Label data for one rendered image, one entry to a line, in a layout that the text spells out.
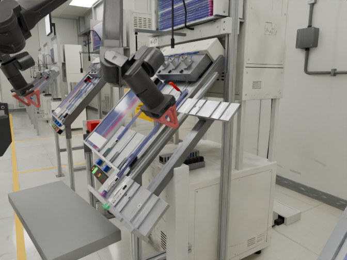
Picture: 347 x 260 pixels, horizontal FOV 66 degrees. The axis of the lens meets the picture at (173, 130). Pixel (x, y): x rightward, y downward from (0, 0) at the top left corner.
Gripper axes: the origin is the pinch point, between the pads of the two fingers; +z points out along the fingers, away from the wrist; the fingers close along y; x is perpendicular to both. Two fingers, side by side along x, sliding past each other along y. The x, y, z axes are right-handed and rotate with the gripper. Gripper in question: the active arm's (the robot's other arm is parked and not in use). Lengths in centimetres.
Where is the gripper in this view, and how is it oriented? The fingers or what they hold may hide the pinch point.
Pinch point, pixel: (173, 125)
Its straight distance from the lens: 76.2
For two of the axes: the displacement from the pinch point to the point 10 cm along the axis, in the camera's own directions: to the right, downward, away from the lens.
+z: 5.4, 6.6, 5.2
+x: -6.2, 7.3, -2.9
